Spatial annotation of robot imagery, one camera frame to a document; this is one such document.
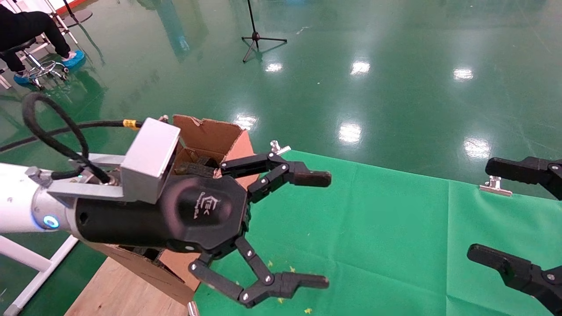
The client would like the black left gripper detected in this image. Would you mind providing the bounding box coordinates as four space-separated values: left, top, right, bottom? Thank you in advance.
72 151 332 309

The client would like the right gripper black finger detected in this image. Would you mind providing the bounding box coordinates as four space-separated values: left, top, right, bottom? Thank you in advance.
485 156 562 201
467 244 562 316

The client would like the large open cardboard carton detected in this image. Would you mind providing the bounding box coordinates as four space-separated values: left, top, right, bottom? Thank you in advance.
88 114 259 305

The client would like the green table cloth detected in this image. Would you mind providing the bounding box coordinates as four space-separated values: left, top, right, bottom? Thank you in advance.
193 150 562 316

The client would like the black foam block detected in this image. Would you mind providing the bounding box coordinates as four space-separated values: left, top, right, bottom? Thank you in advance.
175 156 220 178

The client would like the black tripod stand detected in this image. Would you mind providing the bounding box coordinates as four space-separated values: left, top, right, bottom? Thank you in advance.
241 0 288 62

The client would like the black seat chrome stool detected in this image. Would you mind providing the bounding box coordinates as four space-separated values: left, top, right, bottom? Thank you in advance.
0 37 71 90

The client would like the black round base stand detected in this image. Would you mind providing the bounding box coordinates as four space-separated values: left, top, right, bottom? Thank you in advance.
57 0 94 27

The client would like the person in black clothes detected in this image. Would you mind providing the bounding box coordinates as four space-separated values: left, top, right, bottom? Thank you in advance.
0 4 86 86

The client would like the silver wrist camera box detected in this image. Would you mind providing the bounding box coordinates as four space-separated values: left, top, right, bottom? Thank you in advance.
47 117 181 205

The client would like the white metal table leg frame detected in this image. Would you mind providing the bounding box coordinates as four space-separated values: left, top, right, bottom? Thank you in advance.
0 235 80 316

